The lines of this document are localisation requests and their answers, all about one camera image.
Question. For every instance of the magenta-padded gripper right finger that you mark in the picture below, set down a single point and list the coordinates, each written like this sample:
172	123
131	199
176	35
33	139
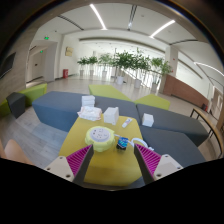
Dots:
151	163

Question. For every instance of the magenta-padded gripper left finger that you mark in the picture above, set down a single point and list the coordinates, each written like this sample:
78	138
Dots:
76	163

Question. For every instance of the dark charger with blue label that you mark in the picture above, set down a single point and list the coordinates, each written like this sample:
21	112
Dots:
122	142

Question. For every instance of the grey upholstered bench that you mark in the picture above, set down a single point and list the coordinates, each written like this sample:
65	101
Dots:
173	148
180	123

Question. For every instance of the round yellow-green power strip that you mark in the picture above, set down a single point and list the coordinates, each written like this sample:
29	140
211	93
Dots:
99	138

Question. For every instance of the small white cube box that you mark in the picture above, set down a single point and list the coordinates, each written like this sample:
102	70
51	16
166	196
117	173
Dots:
147	120

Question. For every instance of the white cream tube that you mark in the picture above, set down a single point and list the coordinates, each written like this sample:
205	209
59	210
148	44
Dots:
127	122

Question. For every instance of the large blue-grey bench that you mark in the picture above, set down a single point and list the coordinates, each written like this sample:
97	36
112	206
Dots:
56	110

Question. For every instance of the white tissue box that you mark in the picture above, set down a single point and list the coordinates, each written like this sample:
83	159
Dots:
111	116

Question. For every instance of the green upholstered bench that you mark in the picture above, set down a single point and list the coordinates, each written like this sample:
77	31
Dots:
153	101
106	91

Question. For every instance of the tan wooden chair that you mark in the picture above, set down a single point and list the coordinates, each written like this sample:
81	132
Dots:
15	151

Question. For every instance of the stack of white tissue packs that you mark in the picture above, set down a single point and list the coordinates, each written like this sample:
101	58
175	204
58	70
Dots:
88	101

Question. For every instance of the black-framed wooden bench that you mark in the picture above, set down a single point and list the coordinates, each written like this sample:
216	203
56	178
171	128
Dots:
200	111

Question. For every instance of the long green bench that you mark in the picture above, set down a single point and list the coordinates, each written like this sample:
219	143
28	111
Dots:
35	93

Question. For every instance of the dark grey cube stool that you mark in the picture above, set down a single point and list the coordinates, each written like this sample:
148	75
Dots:
16	105

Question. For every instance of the red fire extinguisher box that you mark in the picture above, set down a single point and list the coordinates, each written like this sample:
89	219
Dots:
65	73

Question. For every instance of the group of potted plants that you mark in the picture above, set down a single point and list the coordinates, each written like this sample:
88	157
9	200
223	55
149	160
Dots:
125	61

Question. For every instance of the green exit sign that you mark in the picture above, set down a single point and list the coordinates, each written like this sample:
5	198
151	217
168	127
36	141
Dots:
46	38

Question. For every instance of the group of ceiling lights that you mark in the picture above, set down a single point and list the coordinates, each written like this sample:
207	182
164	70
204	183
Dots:
98	15

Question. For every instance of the framed wall picture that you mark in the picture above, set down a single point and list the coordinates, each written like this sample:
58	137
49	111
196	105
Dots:
69	51

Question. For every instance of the black wall television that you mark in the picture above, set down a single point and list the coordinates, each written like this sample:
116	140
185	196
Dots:
7	65

